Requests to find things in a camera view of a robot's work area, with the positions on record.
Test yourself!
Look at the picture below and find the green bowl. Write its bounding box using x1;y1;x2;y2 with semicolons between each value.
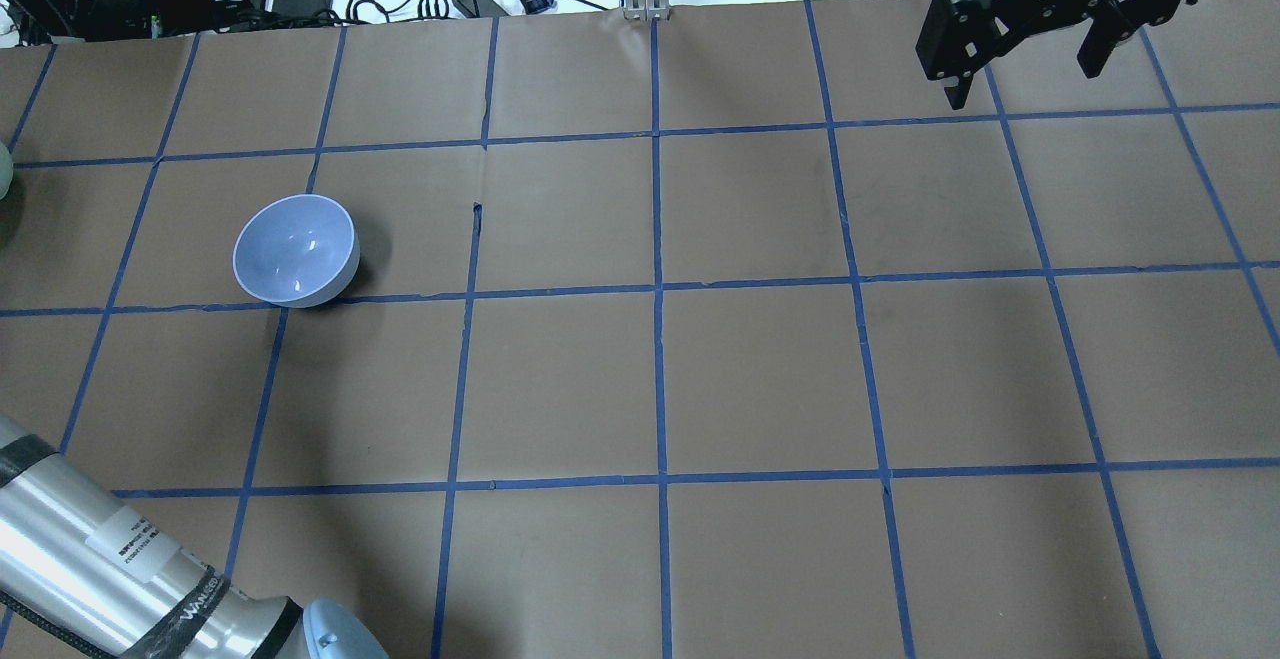
0;143;15;200

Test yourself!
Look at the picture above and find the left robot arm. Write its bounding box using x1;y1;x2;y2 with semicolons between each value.
1;418;387;658

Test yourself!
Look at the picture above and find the blue bowl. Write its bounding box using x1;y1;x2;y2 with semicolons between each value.
230;195;361;308

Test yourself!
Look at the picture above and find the black power adapter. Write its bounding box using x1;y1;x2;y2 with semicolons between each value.
451;0;509;18

